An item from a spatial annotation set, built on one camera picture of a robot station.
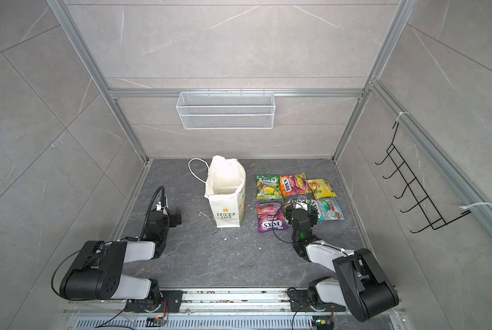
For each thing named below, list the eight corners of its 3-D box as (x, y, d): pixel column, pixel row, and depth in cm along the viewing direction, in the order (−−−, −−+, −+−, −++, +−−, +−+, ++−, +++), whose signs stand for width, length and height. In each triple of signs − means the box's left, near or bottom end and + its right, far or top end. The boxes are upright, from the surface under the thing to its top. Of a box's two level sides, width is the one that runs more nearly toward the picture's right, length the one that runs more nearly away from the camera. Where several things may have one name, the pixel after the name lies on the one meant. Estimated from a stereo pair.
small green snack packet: (256, 199, 104) (256, 196, 101) (255, 178, 113) (256, 174, 111) (281, 199, 104) (282, 196, 101) (279, 178, 113) (279, 174, 111)
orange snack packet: (281, 197, 104) (282, 193, 102) (279, 176, 114) (279, 172, 111) (308, 197, 104) (310, 194, 102) (304, 176, 114) (305, 172, 111)
